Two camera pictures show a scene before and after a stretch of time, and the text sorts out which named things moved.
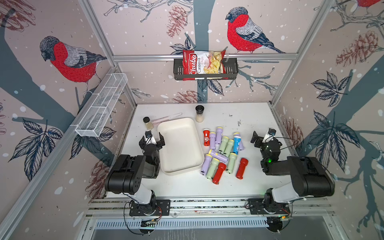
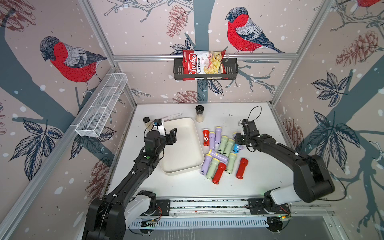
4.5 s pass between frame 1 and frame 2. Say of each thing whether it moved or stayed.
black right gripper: moved
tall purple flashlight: stayed
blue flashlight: stayed
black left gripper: moved
